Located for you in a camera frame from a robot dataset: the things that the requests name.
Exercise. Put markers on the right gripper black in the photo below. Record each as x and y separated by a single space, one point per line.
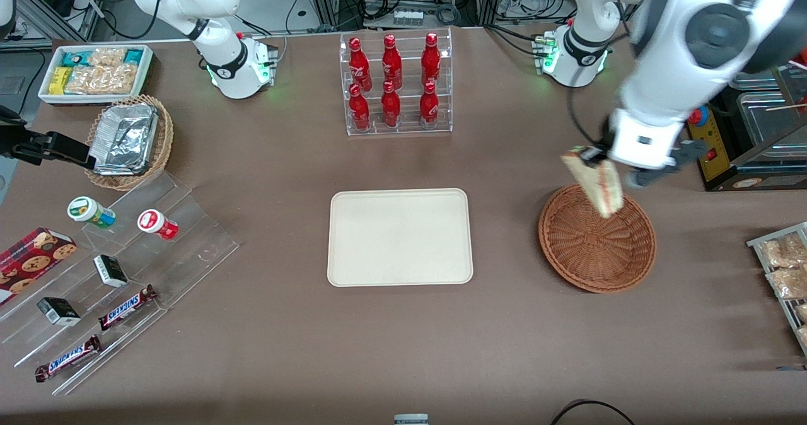
25 146

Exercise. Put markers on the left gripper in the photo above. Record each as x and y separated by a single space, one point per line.
599 152

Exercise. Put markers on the triangle sandwich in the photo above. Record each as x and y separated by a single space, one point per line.
605 188

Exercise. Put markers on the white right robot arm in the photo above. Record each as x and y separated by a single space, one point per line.
233 65

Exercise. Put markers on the brown round wicker basket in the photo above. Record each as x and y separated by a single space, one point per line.
596 255

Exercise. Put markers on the light wicker basket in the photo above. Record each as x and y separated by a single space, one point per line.
165 147

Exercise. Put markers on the cream rectangular serving tray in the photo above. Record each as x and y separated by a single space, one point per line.
400 236

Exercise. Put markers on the white plastic snack bin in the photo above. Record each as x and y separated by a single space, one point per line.
88 99

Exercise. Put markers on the yellow snack packet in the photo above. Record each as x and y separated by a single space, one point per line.
60 81

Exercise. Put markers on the green lid sunflower cup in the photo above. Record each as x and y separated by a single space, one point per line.
88 210

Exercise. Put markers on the silver foil container stack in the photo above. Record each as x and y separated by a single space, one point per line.
126 138

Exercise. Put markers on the large clear cracker bag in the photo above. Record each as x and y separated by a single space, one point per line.
104 79

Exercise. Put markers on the teal snack packet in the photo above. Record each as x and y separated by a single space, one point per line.
133 56
74 58

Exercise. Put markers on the small clear cracker bag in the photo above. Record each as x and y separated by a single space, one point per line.
107 56

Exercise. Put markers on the red tartan cookie box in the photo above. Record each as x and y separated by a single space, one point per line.
34 261

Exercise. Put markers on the yellow emergency stop control box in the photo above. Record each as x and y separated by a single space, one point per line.
715 160

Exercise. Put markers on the red lid yogurt cup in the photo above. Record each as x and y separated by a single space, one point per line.
156 223

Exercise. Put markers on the small black carton box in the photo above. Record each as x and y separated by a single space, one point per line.
58 311
111 271

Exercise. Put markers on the clear acrylic tiered stand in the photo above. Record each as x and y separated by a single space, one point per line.
189 248

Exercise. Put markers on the red cola bottle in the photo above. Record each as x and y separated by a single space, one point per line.
391 106
359 65
391 62
430 59
360 110
429 104

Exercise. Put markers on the Snickers chocolate bar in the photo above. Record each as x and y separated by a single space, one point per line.
126 308
68 359

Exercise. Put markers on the black food warmer cabinet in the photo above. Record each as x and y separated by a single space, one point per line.
782 160

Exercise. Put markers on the clear acrylic bottle rack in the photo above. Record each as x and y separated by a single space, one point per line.
406 128

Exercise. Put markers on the clear bag of snacks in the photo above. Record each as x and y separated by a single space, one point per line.
804 335
785 251
802 311
791 283

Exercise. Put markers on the white power strip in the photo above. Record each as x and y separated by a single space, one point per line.
408 17

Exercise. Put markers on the small blue strip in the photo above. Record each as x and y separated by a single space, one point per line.
791 368

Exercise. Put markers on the small grey device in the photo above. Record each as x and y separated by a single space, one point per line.
411 419

